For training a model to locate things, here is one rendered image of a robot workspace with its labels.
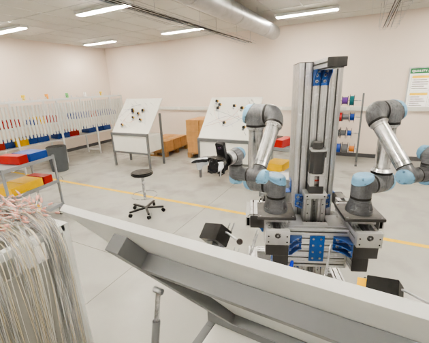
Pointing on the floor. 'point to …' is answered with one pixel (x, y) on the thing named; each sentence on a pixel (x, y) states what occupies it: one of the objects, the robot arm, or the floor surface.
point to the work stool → (144, 192)
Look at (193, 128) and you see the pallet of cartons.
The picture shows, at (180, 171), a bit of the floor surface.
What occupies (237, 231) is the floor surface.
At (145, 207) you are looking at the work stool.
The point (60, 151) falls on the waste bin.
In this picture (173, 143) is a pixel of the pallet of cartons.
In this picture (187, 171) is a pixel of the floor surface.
